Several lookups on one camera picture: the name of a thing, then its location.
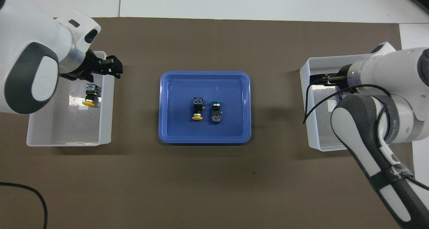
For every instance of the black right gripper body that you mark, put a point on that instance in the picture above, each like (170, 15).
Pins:
(344, 78)

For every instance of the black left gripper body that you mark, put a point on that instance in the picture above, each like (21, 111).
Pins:
(100, 66)

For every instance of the yellow push button switch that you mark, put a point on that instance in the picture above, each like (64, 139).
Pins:
(90, 95)
(198, 105)

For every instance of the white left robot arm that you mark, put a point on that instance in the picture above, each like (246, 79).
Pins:
(26, 38)

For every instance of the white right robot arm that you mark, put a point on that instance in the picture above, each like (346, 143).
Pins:
(385, 71)

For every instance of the small white paper label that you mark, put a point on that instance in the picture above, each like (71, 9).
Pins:
(331, 103)
(75, 101)

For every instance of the translucent white plastic box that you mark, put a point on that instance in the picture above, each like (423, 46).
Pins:
(318, 135)
(67, 135)

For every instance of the blue plastic tray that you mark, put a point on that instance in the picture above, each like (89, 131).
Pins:
(204, 135)

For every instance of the brown paper table mat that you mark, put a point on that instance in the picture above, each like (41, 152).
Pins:
(214, 188)

